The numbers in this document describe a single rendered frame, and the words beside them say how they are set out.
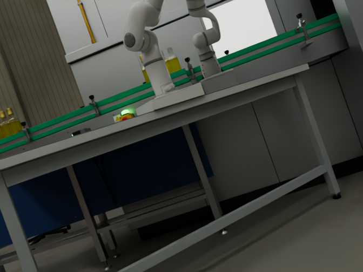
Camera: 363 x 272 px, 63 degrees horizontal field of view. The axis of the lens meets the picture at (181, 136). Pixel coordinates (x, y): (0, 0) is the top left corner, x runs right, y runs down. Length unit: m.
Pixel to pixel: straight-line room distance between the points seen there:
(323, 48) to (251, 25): 0.46
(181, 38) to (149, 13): 0.76
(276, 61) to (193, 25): 0.59
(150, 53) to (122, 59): 0.77
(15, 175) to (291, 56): 1.50
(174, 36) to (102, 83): 0.58
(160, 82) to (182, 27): 0.78
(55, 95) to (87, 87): 2.61
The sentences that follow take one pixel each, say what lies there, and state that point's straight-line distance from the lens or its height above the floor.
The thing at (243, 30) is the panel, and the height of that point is 1.10.
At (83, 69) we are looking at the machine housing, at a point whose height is 1.26.
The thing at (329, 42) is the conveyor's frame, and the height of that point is 0.82.
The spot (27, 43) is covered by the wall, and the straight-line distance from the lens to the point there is 5.03.
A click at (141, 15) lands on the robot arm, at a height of 1.12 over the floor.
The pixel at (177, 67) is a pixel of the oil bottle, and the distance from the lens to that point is 1.86.
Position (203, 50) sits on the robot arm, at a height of 0.99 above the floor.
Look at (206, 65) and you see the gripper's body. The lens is 1.63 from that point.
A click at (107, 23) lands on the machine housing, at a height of 1.49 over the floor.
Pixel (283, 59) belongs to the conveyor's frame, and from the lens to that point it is 1.86.
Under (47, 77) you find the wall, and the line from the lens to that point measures 4.85.
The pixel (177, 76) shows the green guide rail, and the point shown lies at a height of 0.94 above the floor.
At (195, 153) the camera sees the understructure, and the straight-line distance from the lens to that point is 1.71.
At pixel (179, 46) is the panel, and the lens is 2.03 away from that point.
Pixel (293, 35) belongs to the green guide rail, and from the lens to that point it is 1.92.
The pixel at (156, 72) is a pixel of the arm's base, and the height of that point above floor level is 0.91.
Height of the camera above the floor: 0.63
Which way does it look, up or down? 1 degrees down
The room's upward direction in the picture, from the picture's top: 20 degrees counter-clockwise
